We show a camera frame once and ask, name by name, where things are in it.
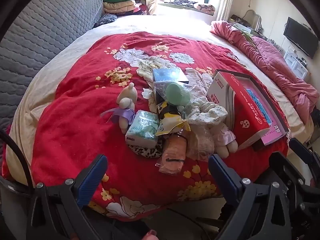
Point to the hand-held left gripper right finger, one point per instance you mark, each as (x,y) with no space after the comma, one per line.
(222,177)

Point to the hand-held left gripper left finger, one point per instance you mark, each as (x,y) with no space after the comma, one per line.
(92,177)

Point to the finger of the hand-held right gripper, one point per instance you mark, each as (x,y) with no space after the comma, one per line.
(302,155)
(283,166)

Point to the plush bear with pink dress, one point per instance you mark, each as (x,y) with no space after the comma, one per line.
(225,140)

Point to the leopard print scrunchie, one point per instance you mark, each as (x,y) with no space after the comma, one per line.
(145,152)

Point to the red and white box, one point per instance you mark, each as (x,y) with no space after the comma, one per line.
(247,120)

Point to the white floral scrunchie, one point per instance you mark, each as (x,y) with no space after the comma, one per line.
(207,115)

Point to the green tissue pack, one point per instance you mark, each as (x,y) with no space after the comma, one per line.
(142,130)

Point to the plush bear with purple dress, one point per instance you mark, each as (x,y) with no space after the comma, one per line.
(126,100)

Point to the green round item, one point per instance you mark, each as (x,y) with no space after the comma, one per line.
(176,93)

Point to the dark shallow tray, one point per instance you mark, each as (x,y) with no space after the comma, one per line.
(235,73)

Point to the cream cloth in clear bag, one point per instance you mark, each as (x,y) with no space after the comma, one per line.
(200,142)

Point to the red floral blanket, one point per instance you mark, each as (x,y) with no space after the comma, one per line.
(75,130)

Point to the orange towel in clear bag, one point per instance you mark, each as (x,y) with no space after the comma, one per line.
(175,152)

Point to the pink and blue book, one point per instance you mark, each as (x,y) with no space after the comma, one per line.
(260,107)

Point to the yellow and black packet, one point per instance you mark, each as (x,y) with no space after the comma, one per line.
(172,125)

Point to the white drawer cabinet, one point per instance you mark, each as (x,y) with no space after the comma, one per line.
(296,63)

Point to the pink quilt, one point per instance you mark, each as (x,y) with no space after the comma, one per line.
(270,60)

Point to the dark blue box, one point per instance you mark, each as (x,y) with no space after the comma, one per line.
(167,75)

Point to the black flat television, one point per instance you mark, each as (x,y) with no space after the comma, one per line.
(300,37)

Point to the green cloth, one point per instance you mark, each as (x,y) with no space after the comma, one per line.
(247,37)

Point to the dark rectangular case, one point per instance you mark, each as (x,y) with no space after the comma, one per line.
(237,19)

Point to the grey quilted headboard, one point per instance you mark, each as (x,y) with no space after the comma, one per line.
(50,30)

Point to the dark patterned pillow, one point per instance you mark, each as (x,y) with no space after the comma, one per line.
(106,20)

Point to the cream bed sheet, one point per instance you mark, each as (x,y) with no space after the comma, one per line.
(175,25)

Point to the plaid blanket on windowsill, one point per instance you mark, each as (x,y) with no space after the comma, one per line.
(205,8)

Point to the stack of folded blankets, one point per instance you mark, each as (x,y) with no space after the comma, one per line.
(120,5)

